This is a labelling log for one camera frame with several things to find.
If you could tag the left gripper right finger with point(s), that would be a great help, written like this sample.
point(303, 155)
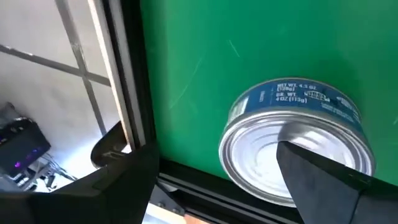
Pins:
point(335, 199)

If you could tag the green table mat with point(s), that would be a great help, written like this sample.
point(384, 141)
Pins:
point(248, 46)

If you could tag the seafood can silver lid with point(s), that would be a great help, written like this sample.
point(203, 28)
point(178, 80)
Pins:
point(258, 149)

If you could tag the black device purple lights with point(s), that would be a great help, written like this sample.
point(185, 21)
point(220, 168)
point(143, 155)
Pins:
point(21, 146)

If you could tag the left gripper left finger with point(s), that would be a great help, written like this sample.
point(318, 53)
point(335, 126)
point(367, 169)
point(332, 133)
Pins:
point(93, 202)

